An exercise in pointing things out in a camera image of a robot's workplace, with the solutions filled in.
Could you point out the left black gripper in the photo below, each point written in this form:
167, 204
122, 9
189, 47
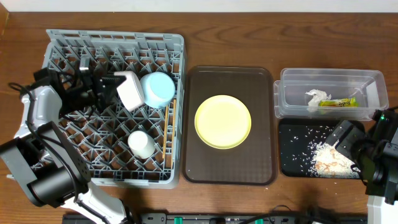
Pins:
90, 89

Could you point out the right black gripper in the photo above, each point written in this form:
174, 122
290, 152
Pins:
354, 134

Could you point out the pink bowl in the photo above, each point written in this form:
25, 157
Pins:
130, 91

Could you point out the yellow green snack wrapper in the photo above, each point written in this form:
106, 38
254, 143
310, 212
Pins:
345, 102

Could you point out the food scraps rice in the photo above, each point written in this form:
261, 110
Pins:
329, 160

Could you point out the light blue bowl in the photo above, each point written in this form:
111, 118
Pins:
158, 88

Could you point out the white tissue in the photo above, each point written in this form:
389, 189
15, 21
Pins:
317, 97

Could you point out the wooden chopstick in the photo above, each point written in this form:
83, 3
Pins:
166, 122
173, 130

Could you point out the white cup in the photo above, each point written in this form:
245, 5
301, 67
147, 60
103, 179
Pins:
141, 144

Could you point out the yellow plate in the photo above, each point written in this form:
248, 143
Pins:
222, 122

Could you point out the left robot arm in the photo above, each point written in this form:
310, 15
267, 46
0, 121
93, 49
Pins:
45, 164

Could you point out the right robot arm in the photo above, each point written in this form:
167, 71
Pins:
374, 155

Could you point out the grey dishwasher rack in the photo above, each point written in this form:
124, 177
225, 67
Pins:
101, 136

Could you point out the black tray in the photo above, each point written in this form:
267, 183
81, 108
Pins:
295, 155

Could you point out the clear plastic bin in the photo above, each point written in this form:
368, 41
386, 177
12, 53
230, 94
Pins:
367, 87

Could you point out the dark brown serving tray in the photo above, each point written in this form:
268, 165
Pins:
253, 162

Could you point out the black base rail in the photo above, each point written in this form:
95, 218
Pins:
161, 218

